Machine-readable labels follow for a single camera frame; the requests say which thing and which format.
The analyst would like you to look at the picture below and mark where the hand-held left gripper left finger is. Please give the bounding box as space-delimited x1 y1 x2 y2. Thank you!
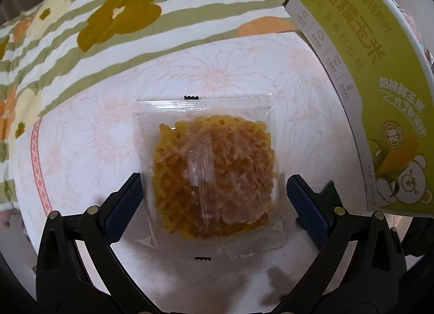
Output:
36 172 160 314

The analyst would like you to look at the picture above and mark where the clear waffle cookie packet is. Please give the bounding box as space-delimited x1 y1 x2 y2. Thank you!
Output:
135 92 288 262

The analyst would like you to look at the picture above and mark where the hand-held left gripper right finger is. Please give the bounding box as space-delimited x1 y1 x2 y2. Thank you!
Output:
271 174 407 314

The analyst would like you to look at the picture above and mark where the flowered striped blanket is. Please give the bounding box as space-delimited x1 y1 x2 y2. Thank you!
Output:
0 0 312 207

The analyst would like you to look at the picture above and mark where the green cardboard box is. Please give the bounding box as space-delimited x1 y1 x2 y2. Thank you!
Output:
281 0 434 219

